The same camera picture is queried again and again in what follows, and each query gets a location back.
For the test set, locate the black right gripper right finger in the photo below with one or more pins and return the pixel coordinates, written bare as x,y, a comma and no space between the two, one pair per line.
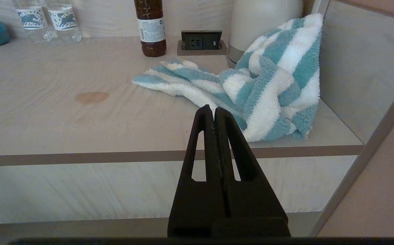
251,207

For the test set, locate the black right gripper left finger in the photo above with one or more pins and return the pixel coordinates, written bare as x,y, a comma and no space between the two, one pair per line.
200,204

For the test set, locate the teal white striped towel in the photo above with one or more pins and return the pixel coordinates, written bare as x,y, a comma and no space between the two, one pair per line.
272,85

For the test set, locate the grey kettle base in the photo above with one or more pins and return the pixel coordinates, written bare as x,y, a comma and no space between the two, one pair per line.
234,56

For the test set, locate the brown liquid stain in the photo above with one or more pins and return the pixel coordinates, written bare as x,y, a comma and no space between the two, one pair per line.
92,97

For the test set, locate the small black tray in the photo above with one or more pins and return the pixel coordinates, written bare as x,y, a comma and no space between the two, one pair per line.
200,42

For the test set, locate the full dark tea bottle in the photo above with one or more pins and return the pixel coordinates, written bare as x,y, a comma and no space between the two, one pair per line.
151,30

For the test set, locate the white electric kettle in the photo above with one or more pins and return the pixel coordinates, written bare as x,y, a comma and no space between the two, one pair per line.
261,20

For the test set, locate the clear water bottle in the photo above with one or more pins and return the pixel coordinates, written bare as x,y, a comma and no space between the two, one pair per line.
33,20
63,20

